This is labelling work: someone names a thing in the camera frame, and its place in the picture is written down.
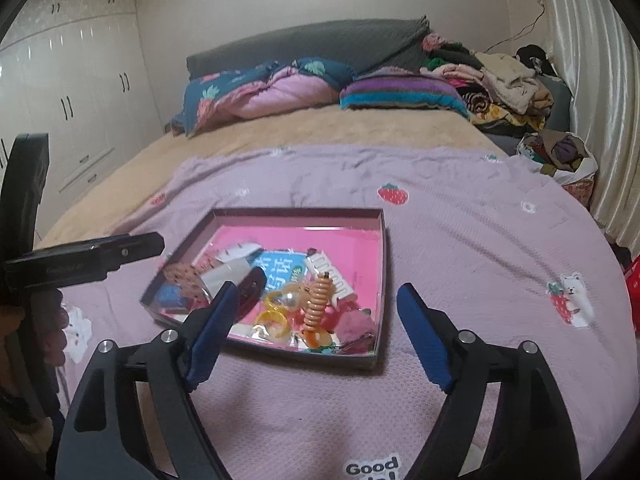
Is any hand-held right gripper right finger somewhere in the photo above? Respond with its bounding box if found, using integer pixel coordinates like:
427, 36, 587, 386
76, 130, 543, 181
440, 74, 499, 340
396, 282, 581, 480

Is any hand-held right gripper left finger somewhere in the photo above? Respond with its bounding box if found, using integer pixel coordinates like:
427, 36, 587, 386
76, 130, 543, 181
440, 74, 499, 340
55, 280, 242, 480

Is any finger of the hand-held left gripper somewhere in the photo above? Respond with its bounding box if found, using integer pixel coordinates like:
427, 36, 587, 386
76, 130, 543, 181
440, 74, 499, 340
5, 232, 166, 292

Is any yellow hair ring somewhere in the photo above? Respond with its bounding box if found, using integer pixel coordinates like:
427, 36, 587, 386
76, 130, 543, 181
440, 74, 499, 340
256, 309, 292, 342

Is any pink fluffy hair clip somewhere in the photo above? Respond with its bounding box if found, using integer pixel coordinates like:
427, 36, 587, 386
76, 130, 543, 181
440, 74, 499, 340
331, 309, 377, 350

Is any clear beige hair ring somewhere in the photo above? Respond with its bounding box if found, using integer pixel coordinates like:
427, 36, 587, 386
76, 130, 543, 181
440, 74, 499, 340
264, 282, 303, 313

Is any orange spiral hair tie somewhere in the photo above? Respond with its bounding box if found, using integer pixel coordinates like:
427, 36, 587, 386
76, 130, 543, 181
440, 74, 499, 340
299, 272, 335, 352

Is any pink tray box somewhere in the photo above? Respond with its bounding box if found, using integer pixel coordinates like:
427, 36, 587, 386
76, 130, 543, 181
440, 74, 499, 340
139, 207, 390, 372

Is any person's left hand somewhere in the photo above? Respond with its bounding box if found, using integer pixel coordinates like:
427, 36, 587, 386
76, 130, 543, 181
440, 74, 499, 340
49, 304, 69, 347

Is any brown spotted hair bow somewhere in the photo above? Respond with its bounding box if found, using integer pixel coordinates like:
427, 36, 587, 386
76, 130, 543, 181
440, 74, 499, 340
159, 259, 212, 307

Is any white silver hair accessory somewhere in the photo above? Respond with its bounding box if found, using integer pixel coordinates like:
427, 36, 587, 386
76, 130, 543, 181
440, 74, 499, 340
200, 241, 264, 292

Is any purple strawberry print blanket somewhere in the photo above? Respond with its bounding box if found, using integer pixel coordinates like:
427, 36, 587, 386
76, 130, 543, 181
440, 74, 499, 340
55, 145, 637, 480

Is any blue printed card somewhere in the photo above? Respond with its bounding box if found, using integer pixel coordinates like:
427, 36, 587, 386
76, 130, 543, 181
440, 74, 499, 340
250, 251, 309, 292

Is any white wardrobe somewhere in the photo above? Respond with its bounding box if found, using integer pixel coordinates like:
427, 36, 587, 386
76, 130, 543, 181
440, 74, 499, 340
0, 0, 167, 202

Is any white toothed hair clip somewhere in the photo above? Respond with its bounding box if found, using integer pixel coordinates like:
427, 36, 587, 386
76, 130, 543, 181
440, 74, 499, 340
305, 251, 352, 307

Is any blue strawberry print quilt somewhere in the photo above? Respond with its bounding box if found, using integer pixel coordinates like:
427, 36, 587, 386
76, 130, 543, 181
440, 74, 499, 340
170, 58, 357, 139

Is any red bag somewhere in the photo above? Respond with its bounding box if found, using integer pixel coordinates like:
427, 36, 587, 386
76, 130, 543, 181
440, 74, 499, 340
624, 255, 640, 333

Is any bag of clothes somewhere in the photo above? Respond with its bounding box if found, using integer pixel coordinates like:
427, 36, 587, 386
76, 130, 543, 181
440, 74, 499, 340
515, 130, 599, 209

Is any beige bedsheet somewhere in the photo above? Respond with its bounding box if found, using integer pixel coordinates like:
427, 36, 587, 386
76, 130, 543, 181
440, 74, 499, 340
35, 102, 509, 252

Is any purple striped pillow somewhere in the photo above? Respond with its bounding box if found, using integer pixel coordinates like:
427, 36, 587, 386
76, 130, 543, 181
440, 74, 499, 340
339, 71, 472, 122

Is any pile of folded clothes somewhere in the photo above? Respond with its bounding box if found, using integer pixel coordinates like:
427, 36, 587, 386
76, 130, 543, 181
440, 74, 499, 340
420, 32, 557, 137

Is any grey pillow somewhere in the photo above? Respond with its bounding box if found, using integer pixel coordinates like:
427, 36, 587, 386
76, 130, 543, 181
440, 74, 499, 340
539, 74, 574, 132

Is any grey headboard cushion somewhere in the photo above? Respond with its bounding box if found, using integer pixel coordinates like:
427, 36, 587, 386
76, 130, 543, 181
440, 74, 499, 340
186, 16, 431, 82

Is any black and white garment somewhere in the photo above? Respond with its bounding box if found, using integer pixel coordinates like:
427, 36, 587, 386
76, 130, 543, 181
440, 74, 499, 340
515, 45, 559, 77

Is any white satin curtain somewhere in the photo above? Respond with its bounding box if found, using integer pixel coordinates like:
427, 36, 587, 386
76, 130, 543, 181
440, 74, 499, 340
534, 0, 640, 253

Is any black wall cable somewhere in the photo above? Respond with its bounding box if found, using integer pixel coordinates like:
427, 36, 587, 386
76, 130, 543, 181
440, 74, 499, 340
487, 2, 547, 54

